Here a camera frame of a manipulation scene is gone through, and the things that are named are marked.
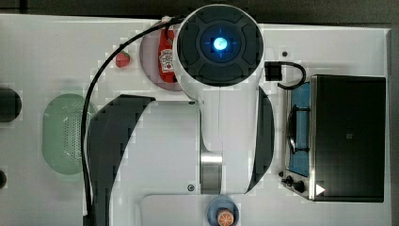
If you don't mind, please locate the red toy strawberry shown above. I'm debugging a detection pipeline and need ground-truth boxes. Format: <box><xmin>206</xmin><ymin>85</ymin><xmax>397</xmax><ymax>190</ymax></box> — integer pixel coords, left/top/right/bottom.
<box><xmin>116</xmin><ymin>51</ymin><xmax>131</xmax><ymax>68</ymax></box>

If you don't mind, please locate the red ketchup bottle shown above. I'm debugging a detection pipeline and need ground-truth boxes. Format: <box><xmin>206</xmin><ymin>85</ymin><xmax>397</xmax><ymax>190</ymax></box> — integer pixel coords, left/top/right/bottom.
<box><xmin>158</xmin><ymin>28</ymin><xmax>176</xmax><ymax>83</ymax></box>

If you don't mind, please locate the black toaster oven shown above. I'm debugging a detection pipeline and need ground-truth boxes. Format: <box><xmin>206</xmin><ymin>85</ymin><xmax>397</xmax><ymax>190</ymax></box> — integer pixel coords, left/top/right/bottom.
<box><xmin>279</xmin><ymin>74</ymin><xmax>386</xmax><ymax>202</ymax></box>

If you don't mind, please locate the blue bowl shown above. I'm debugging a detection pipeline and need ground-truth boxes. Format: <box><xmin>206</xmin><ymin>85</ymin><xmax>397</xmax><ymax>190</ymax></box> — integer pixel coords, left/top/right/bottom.
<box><xmin>206</xmin><ymin>196</ymin><xmax>239</xmax><ymax>226</ymax></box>

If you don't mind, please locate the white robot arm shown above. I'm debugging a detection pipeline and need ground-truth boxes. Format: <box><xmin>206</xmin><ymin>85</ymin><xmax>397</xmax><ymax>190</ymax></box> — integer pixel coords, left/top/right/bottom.
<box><xmin>87</xmin><ymin>5</ymin><xmax>274</xmax><ymax>226</ymax></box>

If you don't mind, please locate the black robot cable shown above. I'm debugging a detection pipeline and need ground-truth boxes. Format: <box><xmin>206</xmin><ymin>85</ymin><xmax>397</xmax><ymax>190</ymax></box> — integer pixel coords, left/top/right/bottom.
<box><xmin>80</xmin><ymin>16</ymin><xmax>186</xmax><ymax>226</ymax></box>

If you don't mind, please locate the grey round plate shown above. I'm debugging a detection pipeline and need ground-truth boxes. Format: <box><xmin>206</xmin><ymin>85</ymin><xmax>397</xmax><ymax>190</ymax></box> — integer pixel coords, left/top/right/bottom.
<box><xmin>139</xmin><ymin>29</ymin><xmax>182</xmax><ymax>91</ymax></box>

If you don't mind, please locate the green perforated colander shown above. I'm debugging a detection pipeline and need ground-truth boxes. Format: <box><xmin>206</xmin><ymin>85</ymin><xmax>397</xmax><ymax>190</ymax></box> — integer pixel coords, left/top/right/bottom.
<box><xmin>41</xmin><ymin>93</ymin><xmax>85</xmax><ymax>175</ymax></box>

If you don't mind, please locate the black cylinder object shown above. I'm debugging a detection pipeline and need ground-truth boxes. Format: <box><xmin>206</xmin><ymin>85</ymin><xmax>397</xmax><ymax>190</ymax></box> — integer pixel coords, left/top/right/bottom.
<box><xmin>0</xmin><ymin>88</ymin><xmax>22</xmax><ymax>122</ymax></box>

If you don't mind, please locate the orange slice toy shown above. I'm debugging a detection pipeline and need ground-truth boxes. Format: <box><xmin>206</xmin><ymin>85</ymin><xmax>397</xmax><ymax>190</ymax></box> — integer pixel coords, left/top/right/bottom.
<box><xmin>217</xmin><ymin>209</ymin><xmax>234</xmax><ymax>226</ymax></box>

